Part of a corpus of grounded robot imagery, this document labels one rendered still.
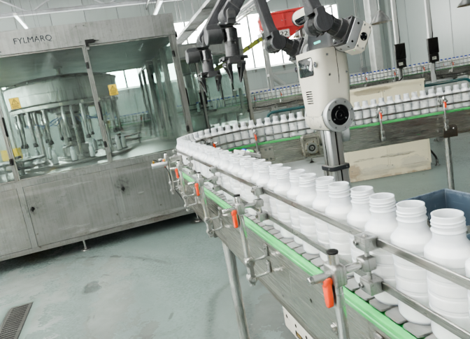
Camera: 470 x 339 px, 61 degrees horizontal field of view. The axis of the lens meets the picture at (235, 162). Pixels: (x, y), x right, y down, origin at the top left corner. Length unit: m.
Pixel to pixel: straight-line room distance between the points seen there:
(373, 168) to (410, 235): 4.95
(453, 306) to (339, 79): 1.47
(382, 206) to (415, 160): 5.09
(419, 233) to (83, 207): 4.15
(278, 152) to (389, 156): 2.85
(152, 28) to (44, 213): 2.24
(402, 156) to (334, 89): 3.78
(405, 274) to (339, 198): 0.19
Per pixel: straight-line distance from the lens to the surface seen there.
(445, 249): 0.55
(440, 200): 1.43
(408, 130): 3.15
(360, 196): 0.68
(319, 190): 0.78
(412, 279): 0.60
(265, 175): 1.04
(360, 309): 0.70
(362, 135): 3.04
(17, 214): 4.63
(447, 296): 0.56
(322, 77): 1.89
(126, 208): 4.54
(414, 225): 0.58
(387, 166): 5.58
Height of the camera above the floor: 1.35
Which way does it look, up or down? 9 degrees down
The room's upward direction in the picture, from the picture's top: 10 degrees counter-clockwise
